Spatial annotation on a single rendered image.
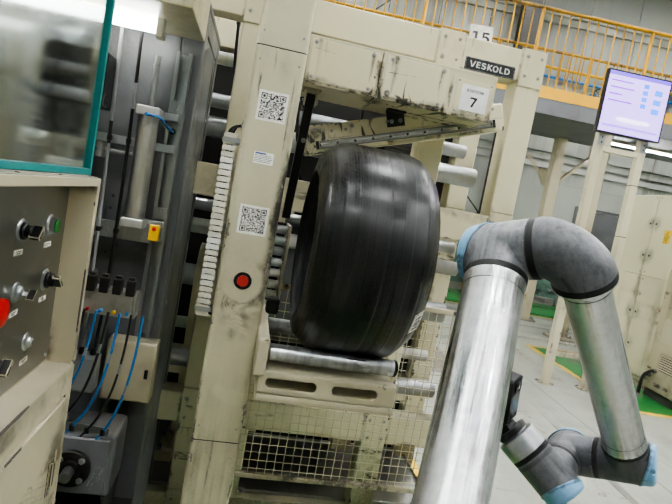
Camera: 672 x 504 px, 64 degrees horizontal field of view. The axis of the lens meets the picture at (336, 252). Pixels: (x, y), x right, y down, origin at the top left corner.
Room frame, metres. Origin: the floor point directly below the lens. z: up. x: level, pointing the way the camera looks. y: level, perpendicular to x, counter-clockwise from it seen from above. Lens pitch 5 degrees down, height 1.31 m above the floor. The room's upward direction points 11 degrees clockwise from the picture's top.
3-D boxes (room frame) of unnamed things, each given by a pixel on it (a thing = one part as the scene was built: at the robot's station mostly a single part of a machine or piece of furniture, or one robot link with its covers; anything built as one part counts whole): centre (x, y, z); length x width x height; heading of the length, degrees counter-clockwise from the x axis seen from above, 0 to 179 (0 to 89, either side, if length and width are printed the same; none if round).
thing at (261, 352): (1.48, 0.16, 0.90); 0.40 x 0.03 x 0.10; 10
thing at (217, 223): (1.41, 0.31, 1.19); 0.05 x 0.04 x 0.48; 10
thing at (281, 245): (1.85, 0.27, 1.05); 0.20 x 0.15 x 0.30; 100
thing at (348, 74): (1.83, -0.09, 1.71); 0.61 x 0.25 x 0.15; 100
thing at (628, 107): (4.91, -2.34, 2.60); 0.60 x 0.05 x 0.55; 96
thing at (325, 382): (1.38, -0.04, 0.83); 0.36 x 0.09 x 0.06; 100
